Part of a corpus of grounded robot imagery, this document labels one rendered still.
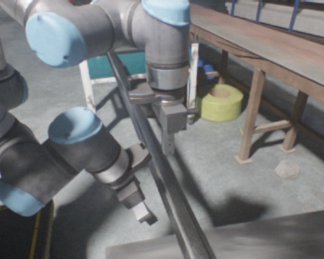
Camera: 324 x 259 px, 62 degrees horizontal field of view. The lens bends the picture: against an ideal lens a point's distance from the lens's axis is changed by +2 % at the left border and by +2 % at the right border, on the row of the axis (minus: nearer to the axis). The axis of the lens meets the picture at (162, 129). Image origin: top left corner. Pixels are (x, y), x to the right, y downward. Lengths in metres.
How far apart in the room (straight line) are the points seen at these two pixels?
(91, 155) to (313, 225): 0.55
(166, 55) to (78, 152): 0.24
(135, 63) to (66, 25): 1.58
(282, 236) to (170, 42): 0.50
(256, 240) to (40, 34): 0.60
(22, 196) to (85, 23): 0.31
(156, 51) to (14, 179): 0.34
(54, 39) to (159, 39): 0.18
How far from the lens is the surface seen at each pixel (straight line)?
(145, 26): 0.53
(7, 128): 0.60
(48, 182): 0.52
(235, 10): 6.37
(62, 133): 0.50
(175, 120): 0.56
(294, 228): 0.75
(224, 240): 0.68
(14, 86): 1.12
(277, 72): 1.61
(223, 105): 2.43
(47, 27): 0.48
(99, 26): 0.51
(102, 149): 0.53
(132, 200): 0.63
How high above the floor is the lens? 1.28
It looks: 33 degrees down
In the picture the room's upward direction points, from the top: 1 degrees counter-clockwise
